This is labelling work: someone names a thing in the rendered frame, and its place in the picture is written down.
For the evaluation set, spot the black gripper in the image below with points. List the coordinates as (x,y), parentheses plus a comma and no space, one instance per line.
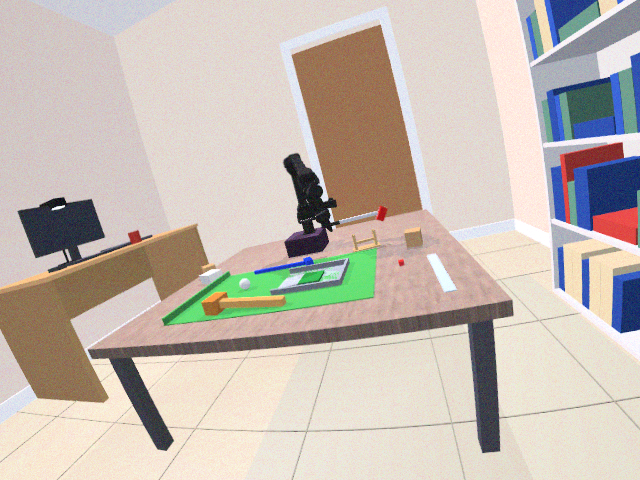
(322,214)

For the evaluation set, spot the white block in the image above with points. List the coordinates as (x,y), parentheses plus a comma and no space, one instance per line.
(210,276)

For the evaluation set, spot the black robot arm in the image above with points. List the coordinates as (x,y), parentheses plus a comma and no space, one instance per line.
(306,185)

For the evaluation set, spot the blue golf putter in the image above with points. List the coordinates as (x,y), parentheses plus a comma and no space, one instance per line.
(307,261)

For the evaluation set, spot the white flat bar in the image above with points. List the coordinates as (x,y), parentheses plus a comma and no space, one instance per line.
(441,273)

